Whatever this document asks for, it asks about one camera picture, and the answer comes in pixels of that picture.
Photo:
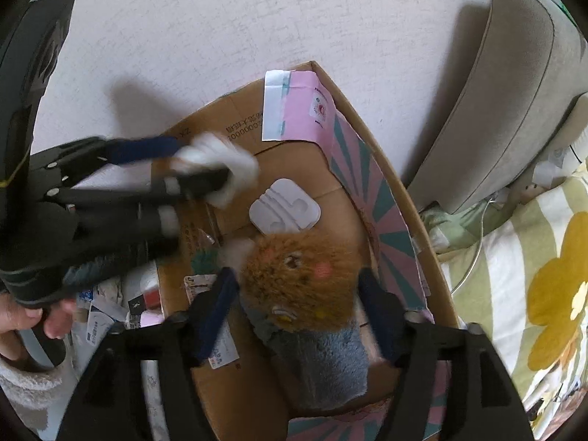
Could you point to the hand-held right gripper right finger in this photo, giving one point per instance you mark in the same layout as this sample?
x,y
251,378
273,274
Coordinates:
x,y
379,312

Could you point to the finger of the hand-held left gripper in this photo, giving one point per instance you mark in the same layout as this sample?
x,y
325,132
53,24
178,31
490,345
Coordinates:
x,y
138,150
197,183

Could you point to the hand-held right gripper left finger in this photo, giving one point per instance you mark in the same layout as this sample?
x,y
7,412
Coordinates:
x,y
216,317

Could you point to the brown and grey plush toy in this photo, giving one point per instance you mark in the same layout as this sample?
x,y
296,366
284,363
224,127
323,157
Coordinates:
x,y
294,280

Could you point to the cardboard box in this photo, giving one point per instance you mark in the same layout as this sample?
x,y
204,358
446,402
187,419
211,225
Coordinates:
x,y
285,165

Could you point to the person's left hand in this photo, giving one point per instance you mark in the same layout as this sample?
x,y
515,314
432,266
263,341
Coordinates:
x,y
27,320

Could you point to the white printed card packet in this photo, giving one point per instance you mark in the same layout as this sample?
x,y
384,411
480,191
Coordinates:
x,y
227,349

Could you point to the clear plastic teal packet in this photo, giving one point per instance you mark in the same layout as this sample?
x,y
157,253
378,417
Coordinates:
x,y
202,252

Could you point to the black and red small box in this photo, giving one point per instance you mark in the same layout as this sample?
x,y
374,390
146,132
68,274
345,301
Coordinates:
x,y
142,301

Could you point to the white earphone case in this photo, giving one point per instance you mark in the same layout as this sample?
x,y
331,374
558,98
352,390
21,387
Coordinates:
x,y
285,206

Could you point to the white and blue paper packet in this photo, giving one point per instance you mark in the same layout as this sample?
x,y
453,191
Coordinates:
x,y
103,326

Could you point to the pink and white packet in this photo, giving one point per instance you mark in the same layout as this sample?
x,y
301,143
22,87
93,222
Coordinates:
x,y
298,105

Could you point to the green and yellow floral blanket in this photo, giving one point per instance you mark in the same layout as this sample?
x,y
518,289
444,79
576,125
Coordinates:
x,y
542,294

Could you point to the white printed pillow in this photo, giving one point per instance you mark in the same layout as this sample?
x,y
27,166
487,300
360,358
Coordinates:
x,y
558,161

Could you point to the grey cushion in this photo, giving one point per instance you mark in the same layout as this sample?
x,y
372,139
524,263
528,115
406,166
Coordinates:
x,y
500,92

